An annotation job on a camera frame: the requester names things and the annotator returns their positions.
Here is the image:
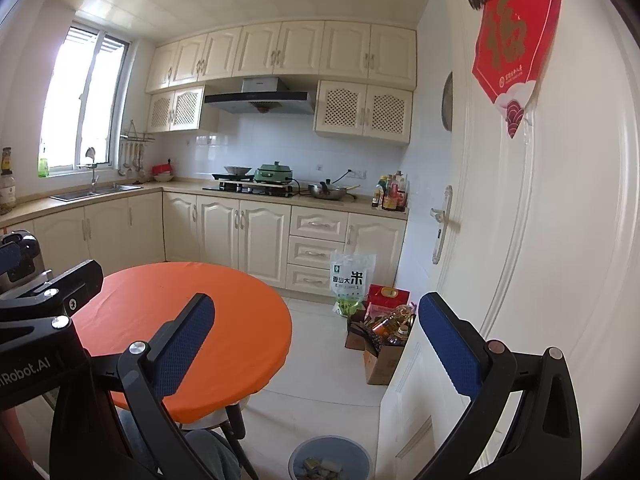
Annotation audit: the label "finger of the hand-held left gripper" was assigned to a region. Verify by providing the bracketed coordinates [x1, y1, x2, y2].
[0, 240, 25, 283]
[0, 259, 104, 322]

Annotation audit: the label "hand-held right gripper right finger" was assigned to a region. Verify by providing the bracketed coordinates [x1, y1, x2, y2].
[417, 291, 583, 480]

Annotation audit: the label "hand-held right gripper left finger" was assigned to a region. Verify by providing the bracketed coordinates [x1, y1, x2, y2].
[50, 292, 217, 480]

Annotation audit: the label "blue grey plastic bin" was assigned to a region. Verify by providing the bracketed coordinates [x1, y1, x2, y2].
[288, 435, 374, 480]

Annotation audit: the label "orange covered round table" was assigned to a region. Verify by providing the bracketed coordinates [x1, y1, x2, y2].
[72, 261, 293, 480]

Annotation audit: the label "yellow cooking oil bottle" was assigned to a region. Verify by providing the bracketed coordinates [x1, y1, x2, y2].
[371, 304, 417, 347]

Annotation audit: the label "clear glass jar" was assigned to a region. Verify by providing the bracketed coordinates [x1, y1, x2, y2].
[0, 172, 17, 216]

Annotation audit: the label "large cardboard box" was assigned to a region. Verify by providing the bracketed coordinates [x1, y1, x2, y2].
[363, 340, 407, 386]

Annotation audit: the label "red gift box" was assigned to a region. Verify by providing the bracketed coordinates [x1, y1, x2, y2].
[366, 284, 410, 313]

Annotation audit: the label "steel kitchen sink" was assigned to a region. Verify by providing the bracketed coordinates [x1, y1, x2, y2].
[50, 184, 144, 202]

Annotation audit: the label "small cardboard box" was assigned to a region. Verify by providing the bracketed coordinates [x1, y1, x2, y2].
[344, 312, 371, 352]

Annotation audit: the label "steel kitchen faucet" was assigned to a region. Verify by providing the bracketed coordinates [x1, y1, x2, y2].
[77, 147, 100, 196]

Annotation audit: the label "white green rice bag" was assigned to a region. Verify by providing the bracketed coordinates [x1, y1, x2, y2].
[330, 251, 377, 318]

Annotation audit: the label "person's legs in jeans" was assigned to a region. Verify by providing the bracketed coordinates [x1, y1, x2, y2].
[182, 430, 241, 480]

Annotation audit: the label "hanging utensil rack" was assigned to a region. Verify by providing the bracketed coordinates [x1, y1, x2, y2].
[118, 120, 156, 178]

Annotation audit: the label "cream base cabinets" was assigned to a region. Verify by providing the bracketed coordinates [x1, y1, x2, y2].
[0, 182, 410, 306]

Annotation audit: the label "group of condiment bottles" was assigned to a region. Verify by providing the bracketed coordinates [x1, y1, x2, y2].
[371, 170, 410, 212]

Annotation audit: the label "black gas stove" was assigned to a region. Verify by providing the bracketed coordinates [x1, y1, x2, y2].
[202, 182, 296, 198]

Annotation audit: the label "kitchen window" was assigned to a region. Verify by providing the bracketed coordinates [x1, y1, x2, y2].
[39, 22, 131, 178]

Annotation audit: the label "white door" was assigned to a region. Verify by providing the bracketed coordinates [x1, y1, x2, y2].
[375, 0, 640, 480]

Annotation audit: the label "green electric pot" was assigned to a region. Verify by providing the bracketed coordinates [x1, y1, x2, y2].
[253, 161, 296, 184]

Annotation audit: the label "steel wok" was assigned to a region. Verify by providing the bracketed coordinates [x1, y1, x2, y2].
[307, 177, 361, 202]

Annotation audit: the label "cream lattice door cabinet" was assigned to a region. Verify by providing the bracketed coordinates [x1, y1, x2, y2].
[314, 80, 413, 147]
[146, 85, 206, 134]

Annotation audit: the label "steel range hood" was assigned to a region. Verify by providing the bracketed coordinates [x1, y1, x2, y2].
[203, 76, 317, 116]

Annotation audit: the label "red door decoration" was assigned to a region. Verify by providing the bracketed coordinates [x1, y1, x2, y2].
[471, 0, 564, 140]

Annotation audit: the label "cream door handle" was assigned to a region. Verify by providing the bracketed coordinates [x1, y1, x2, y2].
[430, 185, 463, 265]

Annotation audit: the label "round grey wall disc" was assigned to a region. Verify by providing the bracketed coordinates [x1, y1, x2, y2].
[442, 72, 454, 132]

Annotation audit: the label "cream upper wall cabinets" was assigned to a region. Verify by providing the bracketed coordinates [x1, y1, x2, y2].
[145, 20, 418, 93]

